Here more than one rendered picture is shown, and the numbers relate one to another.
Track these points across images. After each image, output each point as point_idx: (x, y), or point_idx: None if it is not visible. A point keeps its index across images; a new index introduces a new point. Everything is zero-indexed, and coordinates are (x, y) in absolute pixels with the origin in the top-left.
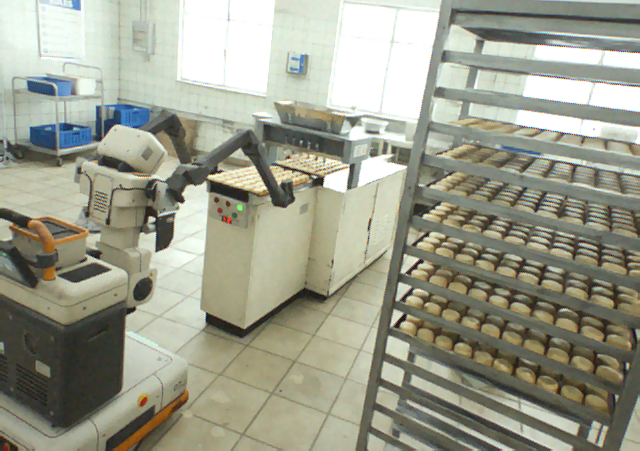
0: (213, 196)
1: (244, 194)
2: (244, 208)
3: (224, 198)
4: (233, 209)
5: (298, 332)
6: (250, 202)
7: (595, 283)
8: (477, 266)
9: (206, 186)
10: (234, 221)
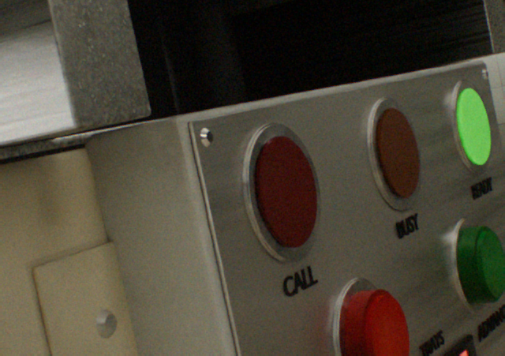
0: (223, 152)
1: (226, 62)
2: (491, 114)
3: (344, 96)
4: (443, 198)
5: None
6: (496, 16)
7: None
8: None
9: None
10: (489, 354)
